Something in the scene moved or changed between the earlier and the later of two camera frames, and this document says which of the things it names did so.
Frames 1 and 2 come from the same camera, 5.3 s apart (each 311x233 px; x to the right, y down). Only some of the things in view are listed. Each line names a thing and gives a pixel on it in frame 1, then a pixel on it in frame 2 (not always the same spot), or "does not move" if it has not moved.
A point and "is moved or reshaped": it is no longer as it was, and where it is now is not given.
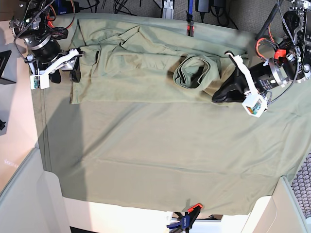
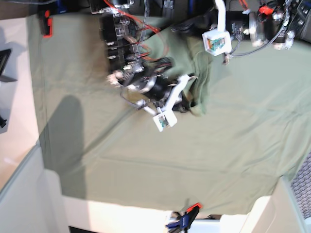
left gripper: x=265 y=76 -> x=241 y=25
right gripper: x=73 y=64 -> x=161 y=89
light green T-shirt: x=155 y=64 is moved or reshaped
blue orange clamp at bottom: x=187 y=218 does not move
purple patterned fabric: x=301 y=186 does not move
